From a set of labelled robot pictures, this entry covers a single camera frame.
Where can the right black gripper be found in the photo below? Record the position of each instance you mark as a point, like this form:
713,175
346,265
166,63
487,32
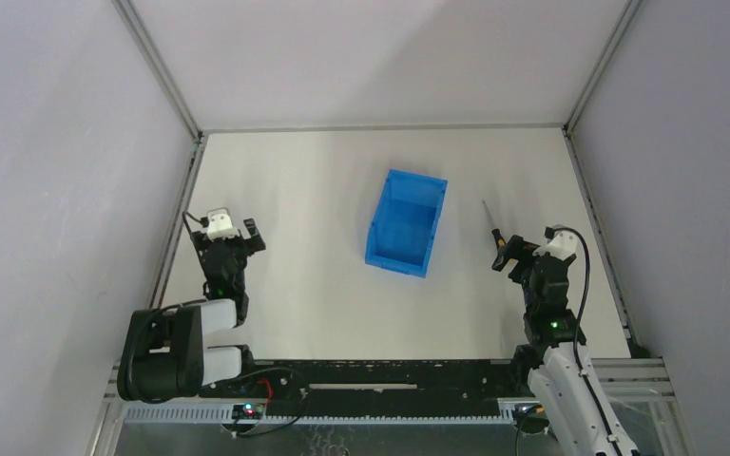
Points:
522,253

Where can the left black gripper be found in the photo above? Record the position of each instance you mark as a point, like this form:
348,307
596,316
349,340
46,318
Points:
232,245

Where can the yellow black screwdriver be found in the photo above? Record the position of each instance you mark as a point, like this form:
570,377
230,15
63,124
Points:
491,223

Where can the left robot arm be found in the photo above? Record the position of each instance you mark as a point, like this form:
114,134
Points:
165,356

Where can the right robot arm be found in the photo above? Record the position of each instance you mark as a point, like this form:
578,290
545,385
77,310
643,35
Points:
555,362

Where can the blue plastic bin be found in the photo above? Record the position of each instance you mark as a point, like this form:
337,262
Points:
403,229

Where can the small circuit board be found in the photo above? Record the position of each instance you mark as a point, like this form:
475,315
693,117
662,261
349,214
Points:
247,411

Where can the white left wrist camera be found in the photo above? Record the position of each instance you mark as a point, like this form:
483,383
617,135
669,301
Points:
220,225

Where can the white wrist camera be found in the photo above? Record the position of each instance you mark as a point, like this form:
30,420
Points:
220,225
561,243

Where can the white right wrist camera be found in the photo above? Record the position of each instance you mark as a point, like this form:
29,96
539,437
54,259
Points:
561,243

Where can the aluminium frame rail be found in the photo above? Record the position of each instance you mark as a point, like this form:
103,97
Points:
193,164

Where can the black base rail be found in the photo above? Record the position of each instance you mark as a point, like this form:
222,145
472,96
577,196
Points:
381,389

